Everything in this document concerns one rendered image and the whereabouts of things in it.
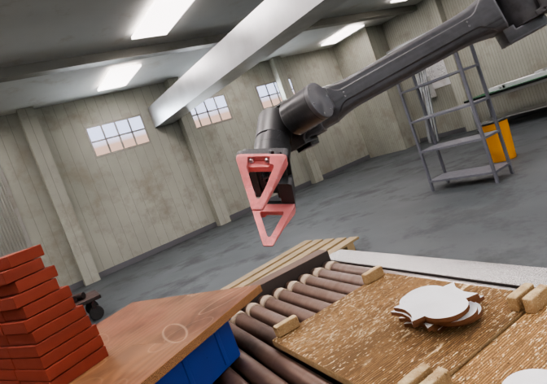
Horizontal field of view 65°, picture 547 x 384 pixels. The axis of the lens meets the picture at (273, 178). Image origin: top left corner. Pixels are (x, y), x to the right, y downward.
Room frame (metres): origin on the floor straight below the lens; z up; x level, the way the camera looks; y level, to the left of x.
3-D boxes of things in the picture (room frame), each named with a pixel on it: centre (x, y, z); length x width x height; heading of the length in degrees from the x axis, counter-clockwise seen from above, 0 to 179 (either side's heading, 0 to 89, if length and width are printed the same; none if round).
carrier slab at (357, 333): (0.82, -0.12, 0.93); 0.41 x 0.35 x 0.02; 27
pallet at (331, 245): (4.55, 0.14, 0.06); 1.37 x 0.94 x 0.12; 126
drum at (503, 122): (6.48, -3.43, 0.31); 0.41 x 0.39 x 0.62; 34
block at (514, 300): (0.71, -0.33, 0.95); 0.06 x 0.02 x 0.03; 117
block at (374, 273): (1.06, -0.15, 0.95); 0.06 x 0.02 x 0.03; 117
